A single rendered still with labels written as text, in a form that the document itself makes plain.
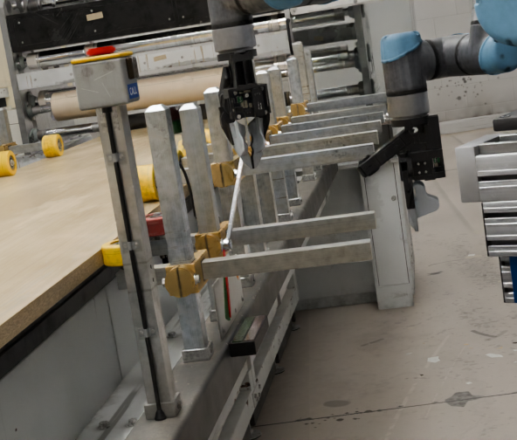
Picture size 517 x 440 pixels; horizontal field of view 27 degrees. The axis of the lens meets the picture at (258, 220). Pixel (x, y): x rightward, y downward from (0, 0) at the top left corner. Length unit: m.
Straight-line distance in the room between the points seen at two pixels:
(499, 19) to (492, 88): 9.37
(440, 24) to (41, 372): 9.36
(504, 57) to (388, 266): 2.79
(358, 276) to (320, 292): 0.18
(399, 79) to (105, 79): 0.67
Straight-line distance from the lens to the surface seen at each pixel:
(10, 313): 1.51
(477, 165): 1.76
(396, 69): 1.99
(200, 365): 1.82
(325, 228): 2.06
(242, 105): 1.93
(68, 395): 1.83
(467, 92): 10.92
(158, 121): 1.77
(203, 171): 2.03
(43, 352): 1.74
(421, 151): 2.02
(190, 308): 1.82
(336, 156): 2.29
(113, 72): 1.50
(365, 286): 4.80
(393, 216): 4.61
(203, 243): 2.02
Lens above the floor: 1.21
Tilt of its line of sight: 9 degrees down
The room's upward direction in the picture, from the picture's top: 9 degrees counter-clockwise
